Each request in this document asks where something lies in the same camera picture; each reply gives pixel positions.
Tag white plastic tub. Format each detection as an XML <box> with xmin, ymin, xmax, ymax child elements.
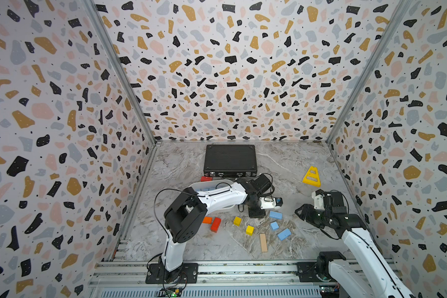
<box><xmin>190</xmin><ymin>180</ymin><xmax>233</xmax><ymax>192</ymax></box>

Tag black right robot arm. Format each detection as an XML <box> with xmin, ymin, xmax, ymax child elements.
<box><xmin>295</xmin><ymin>189</ymin><xmax>414</xmax><ymax>298</ymax></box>

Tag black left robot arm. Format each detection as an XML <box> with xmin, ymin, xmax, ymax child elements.
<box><xmin>145</xmin><ymin>174</ymin><xmax>283</xmax><ymax>284</ymax></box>

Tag blue flat block right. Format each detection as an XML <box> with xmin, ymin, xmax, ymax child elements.
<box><xmin>269</xmin><ymin>211</ymin><xmax>283</xmax><ymax>220</ymax></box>

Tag yellow cube left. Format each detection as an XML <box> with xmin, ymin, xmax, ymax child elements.
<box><xmin>233</xmin><ymin>217</ymin><xmax>242</xmax><ymax>227</ymax></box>

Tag yellow cube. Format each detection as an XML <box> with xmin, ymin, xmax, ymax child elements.
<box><xmin>245</xmin><ymin>225</ymin><xmax>255</xmax><ymax>236</ymax></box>
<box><xmin>233</xmin><ymin>217</ymin><xmax>242</xmax><ymax>227</ymax></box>

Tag yellow cube lower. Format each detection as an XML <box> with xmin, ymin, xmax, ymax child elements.
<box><xmin>245</xmin><ymin>225</ymin><xmax>255</xmax><ymax>236</ymax></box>

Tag blue long block bottom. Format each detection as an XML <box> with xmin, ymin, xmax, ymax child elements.
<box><xmin>278</xmin><ymin>228</ymin><xmax>292</xmax><ymax>241</ymax></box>

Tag long natural wood block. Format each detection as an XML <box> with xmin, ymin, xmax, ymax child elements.
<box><xmin>260</xmin><ymin>233</ymin><xmax>268</xmax><ymax>253</ymax></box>

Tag red block near orange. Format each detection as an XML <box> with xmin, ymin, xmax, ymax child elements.
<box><xmin>210</xmin><ymin>217</ymin><xmax>222</xmax><ymax>233</ymax></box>

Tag orange long block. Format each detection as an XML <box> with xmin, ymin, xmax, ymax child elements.
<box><xmin>202</xmin><ymin>217</ymin><xmax>212</xmax><ymax>224</ymax></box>

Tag black ribbed carrying case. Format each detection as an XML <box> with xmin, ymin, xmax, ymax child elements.
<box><xmin>203</xmin><ymin>145</ymin><xmax>258</xmax><ymax>178</ymax></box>

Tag red block behind tub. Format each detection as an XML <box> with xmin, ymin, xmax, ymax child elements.
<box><xmin>201</xmin><ymin>176</ymin><xmax>213</xmax><ymax>182</ymax></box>

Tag yellow triangle frame block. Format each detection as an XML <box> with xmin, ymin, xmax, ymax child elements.
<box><xmin>302</xmin><ymin>166</ymin><xmax>321</xmax><ymax>187</ymax></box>

